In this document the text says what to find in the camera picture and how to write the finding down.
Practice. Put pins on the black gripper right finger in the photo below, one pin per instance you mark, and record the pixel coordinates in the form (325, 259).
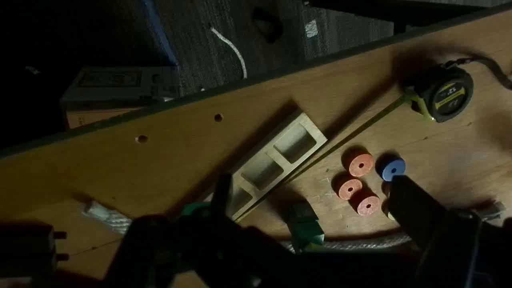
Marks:
(421, 218)

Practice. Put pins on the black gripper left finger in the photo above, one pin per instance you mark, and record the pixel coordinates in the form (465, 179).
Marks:
(177, 250)

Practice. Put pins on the orange disc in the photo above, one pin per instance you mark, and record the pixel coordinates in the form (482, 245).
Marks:
(349, 187)
(361, 163)
(369, 205)

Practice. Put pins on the blue disc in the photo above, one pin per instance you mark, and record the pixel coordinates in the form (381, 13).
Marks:
(394, 168)

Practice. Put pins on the green block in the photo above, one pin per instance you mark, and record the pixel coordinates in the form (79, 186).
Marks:
(305, 226)

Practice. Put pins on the dark grey case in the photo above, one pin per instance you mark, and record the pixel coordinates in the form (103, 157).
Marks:
(117, 85)

